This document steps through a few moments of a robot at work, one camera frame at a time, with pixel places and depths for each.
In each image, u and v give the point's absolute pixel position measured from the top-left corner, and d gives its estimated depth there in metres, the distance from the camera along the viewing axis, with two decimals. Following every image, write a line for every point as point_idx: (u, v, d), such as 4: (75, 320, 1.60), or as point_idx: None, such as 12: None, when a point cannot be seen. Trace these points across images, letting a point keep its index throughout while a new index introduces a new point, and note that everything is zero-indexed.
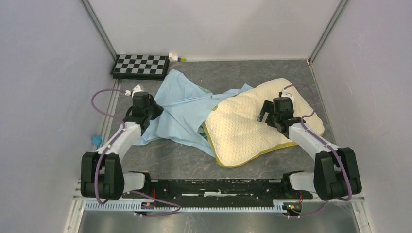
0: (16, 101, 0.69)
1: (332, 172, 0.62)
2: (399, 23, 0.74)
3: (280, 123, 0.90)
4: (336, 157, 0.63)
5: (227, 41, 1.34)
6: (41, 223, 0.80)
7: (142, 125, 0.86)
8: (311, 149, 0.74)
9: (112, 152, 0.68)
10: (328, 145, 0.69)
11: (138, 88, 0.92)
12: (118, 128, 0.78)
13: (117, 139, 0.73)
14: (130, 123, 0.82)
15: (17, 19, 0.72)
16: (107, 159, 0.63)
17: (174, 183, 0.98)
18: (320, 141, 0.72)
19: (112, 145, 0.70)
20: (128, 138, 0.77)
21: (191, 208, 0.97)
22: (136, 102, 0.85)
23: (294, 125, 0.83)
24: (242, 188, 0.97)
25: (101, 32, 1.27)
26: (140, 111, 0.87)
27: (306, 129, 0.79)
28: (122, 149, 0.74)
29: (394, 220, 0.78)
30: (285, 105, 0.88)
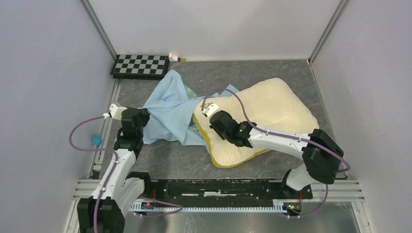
0: (17, 101, 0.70)
1: (324, 161, 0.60)
2: (399, 23, 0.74)
3: (236, 139, 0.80)
4: (317, 145, 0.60)
5: (228, 41, 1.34)
6: (42, 223, 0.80)
7: (136, 148, 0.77)
8: (286, 149, 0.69)
9: (108, 197, 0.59)
10: (300, 139, 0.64)
11: (113, 108, 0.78)
12: (111, 161, 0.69)
13: (111, 176, 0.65)
14: (121, 151, 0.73)
15: (18, 19, 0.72)
16: (105, 206, 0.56)
17: (174, 183, 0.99)
18: (290, 138, 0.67)
19: (107, 187, 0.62)
20: (124, 168, 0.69)
21: (191, 208, 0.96)
22: (125, 124, 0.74)
23: (251, 137, 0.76)
24: (242, 188, 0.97)
25: (102, 32, 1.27)
26: (131, 132, 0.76)
27: (266, 133, 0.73)
28: (119, 184, 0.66)
29: (394, 221, 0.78)
30: (226, 120, 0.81)
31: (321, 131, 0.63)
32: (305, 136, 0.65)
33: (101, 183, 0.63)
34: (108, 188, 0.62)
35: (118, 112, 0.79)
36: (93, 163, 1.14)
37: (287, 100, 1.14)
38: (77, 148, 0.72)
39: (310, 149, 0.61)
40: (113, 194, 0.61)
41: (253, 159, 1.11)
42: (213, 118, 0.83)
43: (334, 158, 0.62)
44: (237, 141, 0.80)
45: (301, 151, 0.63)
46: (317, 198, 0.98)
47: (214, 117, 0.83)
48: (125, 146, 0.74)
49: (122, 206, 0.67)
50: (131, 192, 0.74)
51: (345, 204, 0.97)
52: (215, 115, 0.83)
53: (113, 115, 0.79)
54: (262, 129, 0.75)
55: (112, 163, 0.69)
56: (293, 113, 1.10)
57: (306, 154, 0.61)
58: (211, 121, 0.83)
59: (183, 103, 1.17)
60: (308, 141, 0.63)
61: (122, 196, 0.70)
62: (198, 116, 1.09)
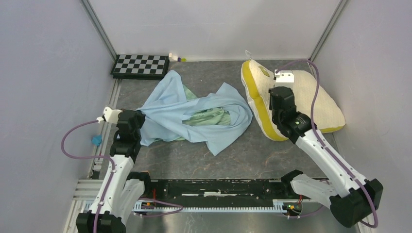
0: (17, 100, 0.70)
1: (360, 210, 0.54)
2: (399, 23, 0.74)
3: (286, 127, 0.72)
4: (368, 195, 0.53)
5: (228, 41, 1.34)
6: (41, 223, 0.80)
7: (133, 152, 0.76)
8: (331, 175, 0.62)
9: (106, 211, 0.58)
10: (355, 178, 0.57)
11: (108, 111, 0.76)
12: (107, 171, 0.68)
13: (109, 187, 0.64)
14: (118, 158, 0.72)
15: (17, 19, 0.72)
16: (103, 220, 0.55)
17: (174, 183, 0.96)
18: (344, 170, 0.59)
19: (104, 200, 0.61)
20: (121, 177, 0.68)
21: (191, 208, 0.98)
22: (122, 126, 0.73)
23: (305, 138, 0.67)
24: (242, 188, 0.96)
25: (102, 32, 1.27)
26: (128, 135, 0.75)
27: (323, 146, 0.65)
28: (118, 194, 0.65)
29: (394, 221, 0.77)
30: (289, 103, 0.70)
31: (380, 184, 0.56)
32: (360, 179, 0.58)
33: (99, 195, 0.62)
34: (106, 201, 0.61)
35: (114, 114, 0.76)
36: (94, 163, 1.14)
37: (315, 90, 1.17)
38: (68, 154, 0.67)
39: (358, 196, 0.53)
40: (111, 208, 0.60)
41: (253, 159, 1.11)
42: (277, 93, 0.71)
43: (369, 213, 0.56)
44: (284, 130, 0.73)
45: (347, 191, 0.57)
46: None
47: (278, 93, 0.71)
48: (122, 149, 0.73)
49: (122, 212, 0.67)
50: (131, 197, 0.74)
51: None
52: (282, 92, 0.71)
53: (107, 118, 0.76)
54: (321, 140, 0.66)
55: (109, 173, 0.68)
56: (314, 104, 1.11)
57: (352, 195, 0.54)
58: (273, 94, 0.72)
59: (183, 104, 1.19)
60: (360, 185, 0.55)
61: (122, 203, 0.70)
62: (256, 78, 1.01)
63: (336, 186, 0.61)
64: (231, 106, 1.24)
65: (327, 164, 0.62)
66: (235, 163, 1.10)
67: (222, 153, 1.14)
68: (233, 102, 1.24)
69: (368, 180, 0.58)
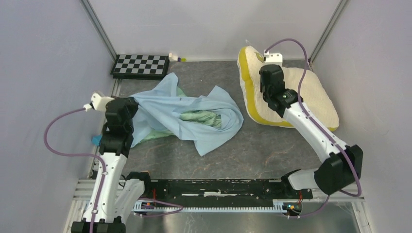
0: (16, 100, 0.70)
1: (340, 174, 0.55)
2: (399, 23, 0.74)
3: (274, 102, 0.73)
4: (346, 158, 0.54)
5: (228, 41, 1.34)
6: (42, 223, 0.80)
7: (125, 146, 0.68)
8: (313, 141, 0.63)
9: (101, 220, 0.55)
10: (335, 143, 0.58)
11: (96, 98, 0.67)
12: (97, 172, 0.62)
13: (101, 192, 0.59)
14: (108, 156, 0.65)
15: (18, 19, 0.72)
16: (99, 229, 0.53)
17: (174, 183, 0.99)
18: (325, 136, 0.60)
19: (98, 207, 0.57)
20: (114, 178, 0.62)
21: (191, 208, 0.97)
22: (111, 119, 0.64)
23: (291, 108, 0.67)
24: (242, 188, 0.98)
25: (101, 32, 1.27)
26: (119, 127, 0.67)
27: (307, 116, 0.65)
28: (112, 198, 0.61)
29: (394, 221, 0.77)
30: (277, 77, 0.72)
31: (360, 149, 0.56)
32: (340, 145, 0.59)
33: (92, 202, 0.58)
34: (99, 208, 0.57)
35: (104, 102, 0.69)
36: (93, 163, 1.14)
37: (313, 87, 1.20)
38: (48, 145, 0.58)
39: (337, 158, 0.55)
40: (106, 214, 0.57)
41: (253, 159, 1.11)
42: (266, 69, 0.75)
43: (351, 178, 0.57)
44: (272, 104, 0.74)
45: (328, 154, 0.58)
46: (317, 198, 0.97)
47: (267, 68, 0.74)
48: (113, 145, 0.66)
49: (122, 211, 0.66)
50: (131, 196, 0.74)
51: (345, 204, 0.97)
52: (269, 67, 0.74)
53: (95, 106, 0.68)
54: (306, 110, 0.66)
55: (99, 174, 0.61)
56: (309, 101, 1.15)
57: (331, 158, 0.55)
58: (262, 70, 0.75)
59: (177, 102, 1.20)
60: (340, 150, 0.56)
61: (122, 202, 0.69)
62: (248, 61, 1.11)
63: (318, 152, 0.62)
64: (222, 109, 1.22)
65: (310, 132, 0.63)
66: (235, 163, 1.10)
67: (222, 153, 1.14)
68: (225, 105, 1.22)
69: (349, 145, 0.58)
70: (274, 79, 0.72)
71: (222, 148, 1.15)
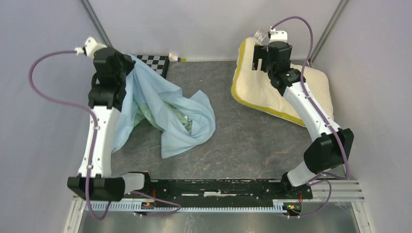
0: (16, 101, 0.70)
1: (329, 155, 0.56)
2: (399, 23, 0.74)
3: (276, 79, 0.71)
4: (337, 140, 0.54)
5: (228, 41, 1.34)
6: (41, 223, 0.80)
7: (117, 99, 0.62)
8: (308, 122, 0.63)
9: (98, 175, 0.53)
10: (329, 125, 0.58)
11: (91, 42, 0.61)
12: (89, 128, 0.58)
13: (95, 147, 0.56)
14: (99, 108, 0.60)
15: (18, 20, 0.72)
16: (96, 182, 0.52)
17: (174, 183, 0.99)
18: (320, 117, 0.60)
19: (94, 162, 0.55)
20: (108, 131, 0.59)
21: (191, 208, 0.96)
22: (100, 66, 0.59)
23: (292, 88, 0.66)
24: (242, 188, 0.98)
25: (101, 33, 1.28)
26: (109, 77, 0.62)
27: (306, 96, 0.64)
28: (107, 154, 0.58)
29: (394, 221, 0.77)
30: (283, 56, 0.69)
31: (351, 132, 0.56)
32: (334, 127, 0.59)
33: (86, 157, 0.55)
34: (95, 164, 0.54)
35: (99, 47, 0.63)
36: None
37: (314, 83, 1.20)
38: (34, 89, 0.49)
39: (327, 140, 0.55)
40: (102, 170, 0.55)
41: (253, 159, 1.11)
42: (273, 45, 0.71)
43: (340, 159, 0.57)
44: (274, 81, 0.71)
45: (319, 135, 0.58)
46: (317, 198, 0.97)
47: (274, 45, 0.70)
48: (103, 97, 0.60)
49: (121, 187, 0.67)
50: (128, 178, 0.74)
51: (345, 204, 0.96)
52: (277, 43, 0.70)
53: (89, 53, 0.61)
54: (306, 89, 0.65)
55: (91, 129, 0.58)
56: None
57: (322, 138, 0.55)
58: (269, 46, 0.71)
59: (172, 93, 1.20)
60: (332, 131, 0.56)
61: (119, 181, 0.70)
62: (246, 52, 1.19)
63: (311, 132, 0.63)
64: (198, 115, 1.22)
65: (306, 112, 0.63)
66: (235, 163, 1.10)
67: (222, 153, 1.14)
68: (202, 111, 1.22)
69: (341, 128, 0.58)
70: (282, 56, 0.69)
71: (222, 148, 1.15)
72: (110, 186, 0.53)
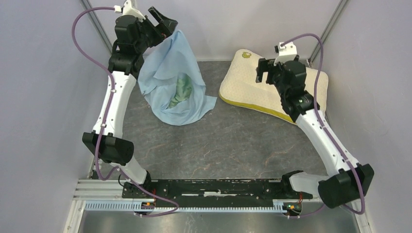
0: (16, 102, 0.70)
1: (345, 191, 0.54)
2: (399, 23, 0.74)
3: (288, 104, 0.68)
4: (357, 177, 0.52)
5: (228, 41, 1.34)
6: (42, 223, 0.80)
7: (134, 67, 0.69)
8: (323, 154, 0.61)
9: (109, 133, 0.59)
10: (347, 160, 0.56)
11: (128, 5, 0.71)
12: (107, 90, 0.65)
13: (110, 108, 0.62)
14: (118, 74, 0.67)
15: (17, 20, 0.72)
16: (108, 140, 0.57)
17: (174, 183, 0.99)
18: (338, 151, 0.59)
19: (107, 122, 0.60)
20: (122, 96, 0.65)
21: (190, 209, 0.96)
22: (120, 33, 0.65)
23: (305, 116, 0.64)
24: (242, 188, 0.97)
25: (101, 32, 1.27)
26: (129, 47, 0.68)
27: (322, 126, 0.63)
28: (120, 118, 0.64)
29: (393, 221, 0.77)
30: (300, 80, 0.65)
31: (371, 169, 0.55)
32: (352, 162, 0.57)
33: (101, 117, 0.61)
34: (108, 124, 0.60)
35: (131, 13, 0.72)
36: (94, 163, 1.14)
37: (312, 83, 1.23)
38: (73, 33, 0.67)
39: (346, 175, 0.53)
40: (114, 130, 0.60)
41: (253, 159, 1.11)
42: (289, 68, 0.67)
43: (355, 195, 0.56)
44: (286, 106, 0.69)
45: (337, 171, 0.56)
46: (317, 198, 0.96)
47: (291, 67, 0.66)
48: (122, 64, 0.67)
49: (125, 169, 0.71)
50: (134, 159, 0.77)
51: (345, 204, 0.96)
52: (293, 66, 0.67)
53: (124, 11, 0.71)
54: (321, 119, 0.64)
55: (109, 92, 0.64)
56: None
57: (339, 174, 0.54)
58: (285, 68, 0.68)
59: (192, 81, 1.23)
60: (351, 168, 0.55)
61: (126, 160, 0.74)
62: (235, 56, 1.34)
63: (326, 164, 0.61)
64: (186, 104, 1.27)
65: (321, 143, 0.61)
66: (235, 163, 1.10)
67: (222, 153, 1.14)
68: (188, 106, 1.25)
69: (361, 164, 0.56)
70: (297, 81, 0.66)
71: (222, 148, 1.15)
72: (120, 146, 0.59)
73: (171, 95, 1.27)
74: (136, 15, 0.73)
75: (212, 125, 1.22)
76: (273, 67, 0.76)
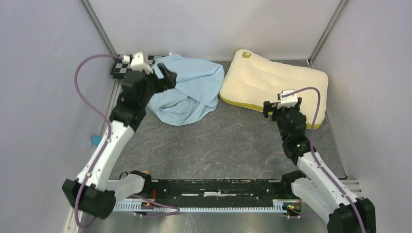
0: (16, 101, 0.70)
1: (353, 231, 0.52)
2: (399, 22, 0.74)
3: (288, 149, 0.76)
4: (355, 210, 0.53)
5: (228, 41, 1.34)
6: (42, 223, 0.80)
7: (134, 120, 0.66)
8: (324, 192, 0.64)
9: (92, 185, 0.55)
10: (346, 195, 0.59)
11: (138, 58, 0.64)
12: (102, 138, 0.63)
13: (100, 158, 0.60)
14: (117, 125, 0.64)
15: (17, 19, 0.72)
16: (89, 191, 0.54)
17: (174, 183, 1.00)
18: (336, 187, 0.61)
19: (93, 172, 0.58)
20: (114, 150, 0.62)
21: (190, 209, 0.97)
22: (126, 89, 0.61)
23: (304, 158, 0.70)
24: (242, 188, 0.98)
25: (101, 32, 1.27)
26: (133, 100, 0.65)
27: (319, 166, 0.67)
28: (108, 168, 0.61)
29: (393, 221, 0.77)
30: (300, 130, 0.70)
31: (371, 203, 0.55)
32: (351, 197, 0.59)
33: (89, 165, 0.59)
34: (94, 174, 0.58)
35: (140, 66, 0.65)
36: None
37: (312, 83, 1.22)
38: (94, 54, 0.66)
39: (344, 210, 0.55)
40: (99, 182, 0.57)
41: (253, 159, 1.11)
42: (291, 118, 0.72)
43: None
44: (287, 151, 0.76)
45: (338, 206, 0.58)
46: None
47: (292, 118, 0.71)
48: (123, 116, 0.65)
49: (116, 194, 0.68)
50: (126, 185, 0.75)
51: None
52: (295, 116, 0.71)
53: (132, 62, 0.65)
54: (318, 160, 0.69)
55: (103, 140, 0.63)
56: None
57: (340, 209, 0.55)
58: (288, 118, 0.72)
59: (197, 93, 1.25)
60: (350, 202, 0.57)
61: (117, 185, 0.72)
62: (236, 56, 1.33)
63: (329, 203, 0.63)
64: (184, 107, 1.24)
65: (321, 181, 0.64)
66: (235, 163, 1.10)
67: (222, 153, 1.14)
68: (187, 110, 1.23)
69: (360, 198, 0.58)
70: (297, 132, 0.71)
71: (222, 148, 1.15)
72: (101, 198, 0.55)
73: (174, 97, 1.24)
74: (145, 68, 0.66)
75: (212, 125, 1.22)
76: (277, 109, 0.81)
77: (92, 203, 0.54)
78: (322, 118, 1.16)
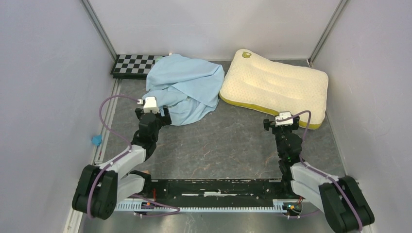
0: (17, 101, 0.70)
1: (341, 205, 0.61)
2: (399, 22, 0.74)
3: (284, 166, 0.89)
4: (338, 187, 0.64)
5: (228, 41, 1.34)
6: (42, 222, 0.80)
7: (148, 151, 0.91)
8: (311, 183, 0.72)
9: (112, 170, 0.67)
10: (328, 177, 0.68)
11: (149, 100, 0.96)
12: (125, 149, 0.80)
13: (121, 158, 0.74)
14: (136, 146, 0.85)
15: (17, 19, 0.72)
16: (106, 175, 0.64)
17: (174, 183, 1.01)
18: (318, 174, 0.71)
19: (114, 164, 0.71)
20: (133, 158, 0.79)
21: (191, 208, 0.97)
22: (143, 129, 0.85)
23: (294, 165, 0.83)
24: (242, 188, 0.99)
25: (101, 32, 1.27)
26: (146, 136, 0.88)
27: (305, 166, 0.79)
28: (123, 169, 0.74)
29: (394, 222, 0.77)
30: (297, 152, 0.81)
31: (353, 180, 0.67)
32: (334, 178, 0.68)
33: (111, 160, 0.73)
34: (114, 165, 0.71)
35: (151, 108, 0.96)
36: (93, 163, 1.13)
37: (312, 83, 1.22)
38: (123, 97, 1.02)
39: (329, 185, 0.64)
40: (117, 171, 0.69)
41: (253, 159, 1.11)
42: (289, 141, 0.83)
43: (352, 214, 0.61)
44: (283, 167, 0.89)
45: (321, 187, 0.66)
46: None
47: (290, 142, 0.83)
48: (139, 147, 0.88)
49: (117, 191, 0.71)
50: (126, 186, 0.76)
51: None
52: (292, 140, 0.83)
53: (146, 105, 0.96)
54: (305, 163, 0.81)
55: (126, 150, 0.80)
56: (293, 97, 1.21)
57: (325, 186, 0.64)
58: (286, 140, 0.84)
59: (198, 93, 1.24)
60: (333, 180, 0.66)
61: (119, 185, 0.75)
62: (236, 56, 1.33)
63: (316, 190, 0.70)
64: (184, 107, 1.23)
65: (307, 175, 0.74)
66: (235, 163, 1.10)
67: (222, 153, 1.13)
68: (187, 110, 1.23)
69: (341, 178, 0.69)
70: (293, 153, 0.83)
71: (222, 148, 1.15)
72: (111, 187, 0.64)
73: (173, 95, 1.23)
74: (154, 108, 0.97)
75: (212, 125, 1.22)
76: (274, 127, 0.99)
77: (102, 193, 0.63)
78: (322, 118, 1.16)
